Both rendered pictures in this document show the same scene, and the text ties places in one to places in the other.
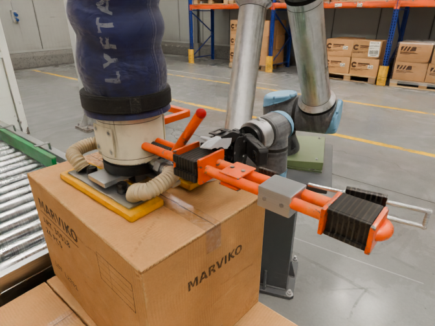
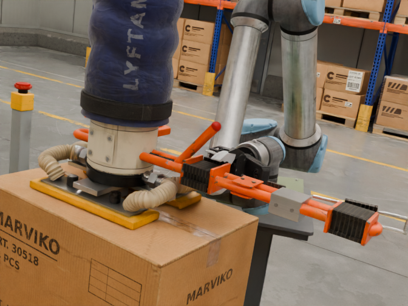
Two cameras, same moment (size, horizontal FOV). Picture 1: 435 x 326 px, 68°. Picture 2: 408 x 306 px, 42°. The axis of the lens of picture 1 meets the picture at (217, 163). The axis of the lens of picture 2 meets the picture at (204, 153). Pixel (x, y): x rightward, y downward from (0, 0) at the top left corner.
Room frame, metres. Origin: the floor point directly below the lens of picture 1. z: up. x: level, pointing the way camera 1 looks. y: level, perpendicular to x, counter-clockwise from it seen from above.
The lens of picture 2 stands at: (-0.48, 0.27, 1.44)
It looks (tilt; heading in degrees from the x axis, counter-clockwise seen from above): 15 degrees down; 349
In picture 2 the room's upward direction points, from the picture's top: 8 degrees clockwise
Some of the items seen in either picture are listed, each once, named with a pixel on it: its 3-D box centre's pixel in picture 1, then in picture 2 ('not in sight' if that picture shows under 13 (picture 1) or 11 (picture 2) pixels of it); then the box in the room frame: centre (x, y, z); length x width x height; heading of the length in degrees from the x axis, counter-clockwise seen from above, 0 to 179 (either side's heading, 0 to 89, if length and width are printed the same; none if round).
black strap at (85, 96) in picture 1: (127, 94); (127, 102); (0.83, 0.23, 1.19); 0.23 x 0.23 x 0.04
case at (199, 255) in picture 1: (145, 239); (113, 268); (0.81, 0.22, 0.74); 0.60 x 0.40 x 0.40; 47
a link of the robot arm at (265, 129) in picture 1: (255, 134); (249, 157); (0.84, -0.10, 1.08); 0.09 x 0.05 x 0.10; 50
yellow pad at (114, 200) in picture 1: (107, 183); (93, 193); (0.76, 0.29, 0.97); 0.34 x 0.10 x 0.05; 50
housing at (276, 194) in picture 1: (281, 195); (289, 204); (0.53, -0.12, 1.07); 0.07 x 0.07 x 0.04; 50
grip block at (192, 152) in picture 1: (199, 161); (204, 173); (0.67, 0.04, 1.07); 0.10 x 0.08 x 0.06; 140
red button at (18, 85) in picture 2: not in sight; (23, 87); (1.79, 0.64, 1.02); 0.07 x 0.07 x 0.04
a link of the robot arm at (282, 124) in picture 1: (271, 129); (263, 154); (0.90, -0.16, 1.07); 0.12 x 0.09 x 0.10; 140
